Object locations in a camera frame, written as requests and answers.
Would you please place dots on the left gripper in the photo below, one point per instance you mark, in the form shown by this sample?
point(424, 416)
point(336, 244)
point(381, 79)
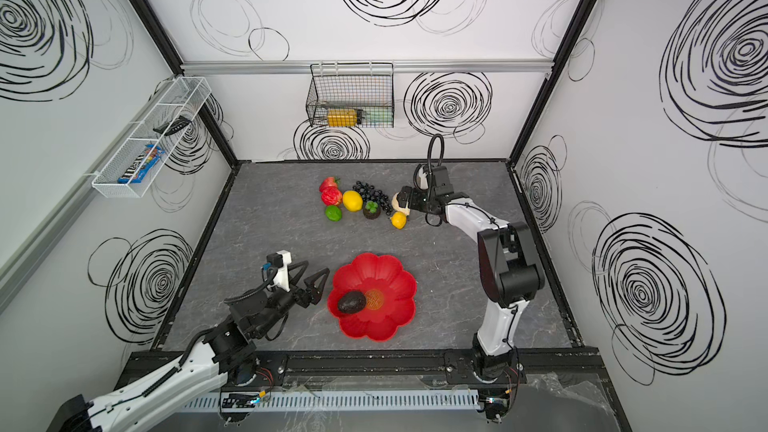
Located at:
point(297, 291)

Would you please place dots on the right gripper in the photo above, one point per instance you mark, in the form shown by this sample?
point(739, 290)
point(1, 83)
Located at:
point(414, 199)

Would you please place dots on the cream garlic bulb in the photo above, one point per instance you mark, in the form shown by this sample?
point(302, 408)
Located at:
point(400, 203)

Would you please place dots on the dark avocado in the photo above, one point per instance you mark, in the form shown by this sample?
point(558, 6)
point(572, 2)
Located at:
point(352, 303)

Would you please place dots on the red flower-shaped fruit bowl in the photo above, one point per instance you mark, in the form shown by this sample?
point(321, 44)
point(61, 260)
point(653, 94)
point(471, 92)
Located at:
point(390, 290)

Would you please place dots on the red apple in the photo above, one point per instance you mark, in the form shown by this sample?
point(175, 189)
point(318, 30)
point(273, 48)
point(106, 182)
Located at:
point(332, 196)

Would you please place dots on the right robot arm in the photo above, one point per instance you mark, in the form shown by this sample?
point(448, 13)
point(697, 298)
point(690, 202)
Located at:
point(510, 269)

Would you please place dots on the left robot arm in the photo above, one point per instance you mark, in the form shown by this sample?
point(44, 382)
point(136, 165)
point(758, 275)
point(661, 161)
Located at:
point(212, 358)

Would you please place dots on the small yellow pear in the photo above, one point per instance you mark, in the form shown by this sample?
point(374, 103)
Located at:
point(398, 220)

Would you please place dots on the dark grape bunch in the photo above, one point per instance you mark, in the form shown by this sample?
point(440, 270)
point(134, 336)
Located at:
point(371, 193)

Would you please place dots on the green lime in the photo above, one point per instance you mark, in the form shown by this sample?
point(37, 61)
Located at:
point(333, 213)

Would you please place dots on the yellow lemon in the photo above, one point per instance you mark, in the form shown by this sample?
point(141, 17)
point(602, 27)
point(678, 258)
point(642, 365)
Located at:
point(352, 201)

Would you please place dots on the green box in basket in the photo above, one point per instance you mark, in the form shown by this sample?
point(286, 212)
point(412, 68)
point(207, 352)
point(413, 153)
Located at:
point(377, 117)

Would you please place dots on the red strawberry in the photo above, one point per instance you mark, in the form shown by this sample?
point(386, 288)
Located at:
point(329, 182)

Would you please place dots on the blue candy packet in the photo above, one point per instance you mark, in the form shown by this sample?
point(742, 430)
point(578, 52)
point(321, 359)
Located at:
point(142, 164)

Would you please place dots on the black remote control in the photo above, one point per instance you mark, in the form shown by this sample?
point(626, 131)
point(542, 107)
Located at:
point(172, 127)

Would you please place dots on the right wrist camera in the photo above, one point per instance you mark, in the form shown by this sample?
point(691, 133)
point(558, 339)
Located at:
point(420, 179)

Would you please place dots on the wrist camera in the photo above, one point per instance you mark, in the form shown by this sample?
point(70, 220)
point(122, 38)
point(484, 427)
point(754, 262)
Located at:
point(420, 179)
point(275, 271)

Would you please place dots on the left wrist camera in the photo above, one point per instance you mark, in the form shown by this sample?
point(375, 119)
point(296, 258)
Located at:
point(275, 271)

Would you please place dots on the black wire wall basket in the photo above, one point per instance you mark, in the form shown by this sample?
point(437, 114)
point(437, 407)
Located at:
point(348, 85)

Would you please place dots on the white slotted cable duct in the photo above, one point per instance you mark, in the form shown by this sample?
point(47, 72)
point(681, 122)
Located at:
point(336, 401)

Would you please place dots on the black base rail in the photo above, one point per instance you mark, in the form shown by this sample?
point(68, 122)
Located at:
point(454, 367)

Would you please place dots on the white wire wall shelf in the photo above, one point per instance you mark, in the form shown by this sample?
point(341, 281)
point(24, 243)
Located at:
point(185, 152)

